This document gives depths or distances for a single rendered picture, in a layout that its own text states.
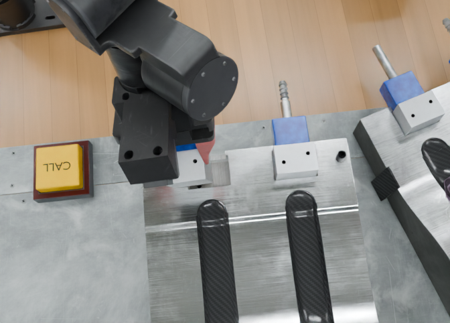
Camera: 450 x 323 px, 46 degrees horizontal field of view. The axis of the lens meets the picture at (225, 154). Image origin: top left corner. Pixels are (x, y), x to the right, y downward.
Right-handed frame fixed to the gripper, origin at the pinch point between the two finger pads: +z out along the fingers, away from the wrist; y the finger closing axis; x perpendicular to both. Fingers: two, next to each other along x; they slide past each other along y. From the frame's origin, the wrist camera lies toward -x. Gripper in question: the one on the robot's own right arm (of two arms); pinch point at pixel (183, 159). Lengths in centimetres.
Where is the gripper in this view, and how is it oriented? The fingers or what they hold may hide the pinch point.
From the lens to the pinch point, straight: 61.8
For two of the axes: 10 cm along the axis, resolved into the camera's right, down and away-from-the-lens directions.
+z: 1.7, 6.0, 7.8
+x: -0.4, -7.9, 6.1
